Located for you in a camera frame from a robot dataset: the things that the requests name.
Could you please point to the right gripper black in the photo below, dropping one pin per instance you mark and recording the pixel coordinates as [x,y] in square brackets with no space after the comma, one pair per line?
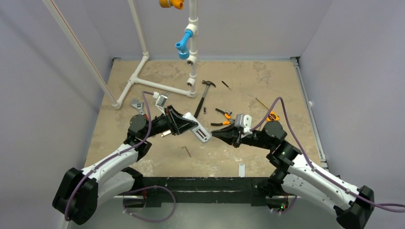
[237,134]

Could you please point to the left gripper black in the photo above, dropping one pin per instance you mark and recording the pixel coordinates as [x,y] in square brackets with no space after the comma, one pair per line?
[178,124]

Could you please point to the silver battery cover plate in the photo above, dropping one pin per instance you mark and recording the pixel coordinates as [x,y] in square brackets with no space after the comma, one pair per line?
[241,170]

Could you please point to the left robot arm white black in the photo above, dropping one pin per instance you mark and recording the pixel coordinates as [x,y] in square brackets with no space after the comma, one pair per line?
[81,191]

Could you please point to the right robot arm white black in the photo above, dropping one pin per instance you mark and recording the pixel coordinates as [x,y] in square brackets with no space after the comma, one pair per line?
[297,175]

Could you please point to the gold battery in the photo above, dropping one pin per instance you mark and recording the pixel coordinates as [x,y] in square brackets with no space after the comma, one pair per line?
[165,133]

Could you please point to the orange tape measure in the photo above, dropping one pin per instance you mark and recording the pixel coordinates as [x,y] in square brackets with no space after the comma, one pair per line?
[272,116]

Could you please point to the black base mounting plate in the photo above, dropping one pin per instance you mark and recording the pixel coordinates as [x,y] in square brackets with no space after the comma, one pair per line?
[255,191]

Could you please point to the blue pipe fitting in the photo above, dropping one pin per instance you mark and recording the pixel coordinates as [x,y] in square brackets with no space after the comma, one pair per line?
[181,46]

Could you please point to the orange pipe fitting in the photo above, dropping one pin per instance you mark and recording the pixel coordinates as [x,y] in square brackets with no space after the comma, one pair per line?
[178,4]

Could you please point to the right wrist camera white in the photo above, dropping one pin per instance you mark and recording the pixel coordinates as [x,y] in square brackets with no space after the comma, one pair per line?
[243,123]

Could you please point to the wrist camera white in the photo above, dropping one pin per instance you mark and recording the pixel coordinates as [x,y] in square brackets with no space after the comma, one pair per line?
[160,101]
[243,123]

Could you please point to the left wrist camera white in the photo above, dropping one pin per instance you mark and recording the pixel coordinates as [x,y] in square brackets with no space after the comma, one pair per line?
[160,101]

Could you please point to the adjustable wrench red handle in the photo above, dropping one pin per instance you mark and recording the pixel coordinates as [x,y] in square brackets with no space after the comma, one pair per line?
[138,105]

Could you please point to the black handled hammer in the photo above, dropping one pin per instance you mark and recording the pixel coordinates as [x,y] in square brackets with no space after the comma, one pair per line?
[200,105]

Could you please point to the aluminium rail frame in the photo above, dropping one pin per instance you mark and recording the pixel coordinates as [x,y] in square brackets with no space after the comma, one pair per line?
[265,80]

